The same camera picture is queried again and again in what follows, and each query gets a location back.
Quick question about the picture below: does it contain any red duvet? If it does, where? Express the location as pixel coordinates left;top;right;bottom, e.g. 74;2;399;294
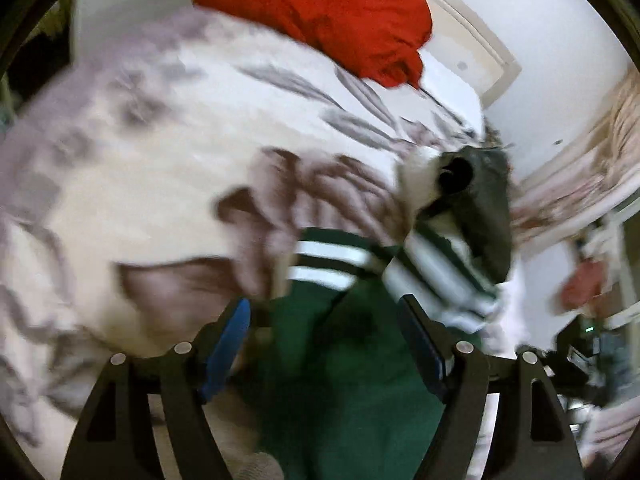
192;0;434;92

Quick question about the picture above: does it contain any beige bed headboard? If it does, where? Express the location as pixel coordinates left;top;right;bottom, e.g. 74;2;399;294
407;0;522;109

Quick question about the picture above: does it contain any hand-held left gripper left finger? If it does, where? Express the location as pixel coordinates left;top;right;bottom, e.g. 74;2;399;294
60;297;251;480

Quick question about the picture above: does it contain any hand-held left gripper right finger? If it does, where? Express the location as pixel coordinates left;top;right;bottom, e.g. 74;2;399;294
397;294;586;480

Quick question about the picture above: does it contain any black leather fur-lined jacket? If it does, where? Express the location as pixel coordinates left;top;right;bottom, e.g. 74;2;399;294
399;146;515;287

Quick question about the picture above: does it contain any pink floral curtain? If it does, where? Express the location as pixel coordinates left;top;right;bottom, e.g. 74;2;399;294
510;72;640;248

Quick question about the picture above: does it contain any green white varsity jacket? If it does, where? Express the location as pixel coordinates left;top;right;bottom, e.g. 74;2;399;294
240;227;506;480

